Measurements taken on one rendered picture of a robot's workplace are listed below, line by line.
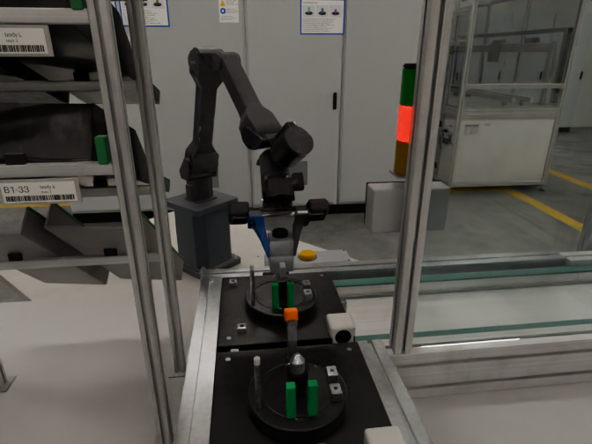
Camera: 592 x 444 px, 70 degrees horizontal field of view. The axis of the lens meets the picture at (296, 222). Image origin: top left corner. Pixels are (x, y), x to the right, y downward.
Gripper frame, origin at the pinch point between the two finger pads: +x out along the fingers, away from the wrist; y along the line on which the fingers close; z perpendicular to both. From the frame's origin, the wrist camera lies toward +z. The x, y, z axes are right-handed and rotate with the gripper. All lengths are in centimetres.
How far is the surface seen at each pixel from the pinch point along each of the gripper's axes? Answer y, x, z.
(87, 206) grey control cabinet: -139, -128, -293
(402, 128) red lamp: 16.3, -8.2, 23.9
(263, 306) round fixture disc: -3.5, 11.4, -5.7
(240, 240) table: -7, -18, -60
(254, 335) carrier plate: -5.7, 16.8, -2.4
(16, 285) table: -66, -4, -44
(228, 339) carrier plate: -10.1, 17.2, -1.9
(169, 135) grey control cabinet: -62, -173, -251
